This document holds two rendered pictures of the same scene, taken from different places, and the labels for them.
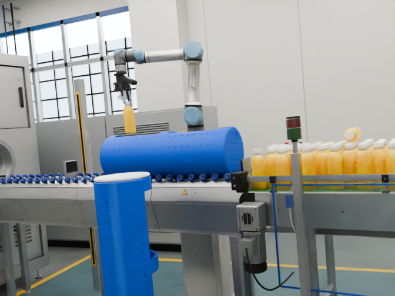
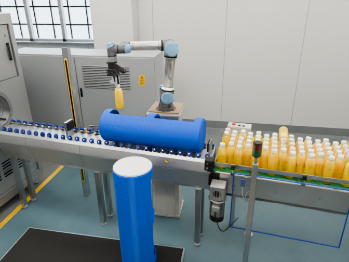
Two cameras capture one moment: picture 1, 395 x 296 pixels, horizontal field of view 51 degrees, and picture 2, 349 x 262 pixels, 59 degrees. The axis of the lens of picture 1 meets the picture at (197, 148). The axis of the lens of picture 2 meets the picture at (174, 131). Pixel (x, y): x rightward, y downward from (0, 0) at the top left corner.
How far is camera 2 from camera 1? 1.01 m
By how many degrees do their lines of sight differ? 23
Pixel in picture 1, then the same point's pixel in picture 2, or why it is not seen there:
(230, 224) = (196, 182)
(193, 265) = (160, 190)
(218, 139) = (195, 132)
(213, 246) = not seen: hidden behind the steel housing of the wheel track
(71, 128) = (44, 62)
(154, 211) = not seen: hidden behind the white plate
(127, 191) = (141, 182)
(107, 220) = (126, 199)
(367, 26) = not seen: outside the picture
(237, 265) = (199, 205)
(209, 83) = (152, 21)
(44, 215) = (50, 158)
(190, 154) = (173, 139)
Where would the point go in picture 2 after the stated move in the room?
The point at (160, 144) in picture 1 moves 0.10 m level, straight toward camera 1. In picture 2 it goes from (149, 127) to (152, 132)
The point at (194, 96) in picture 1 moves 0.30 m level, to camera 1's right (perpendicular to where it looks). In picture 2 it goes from (170, 83) to (203, 81)
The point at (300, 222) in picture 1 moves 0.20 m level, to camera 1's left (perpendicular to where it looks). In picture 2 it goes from (252, 202) to (225, 206)
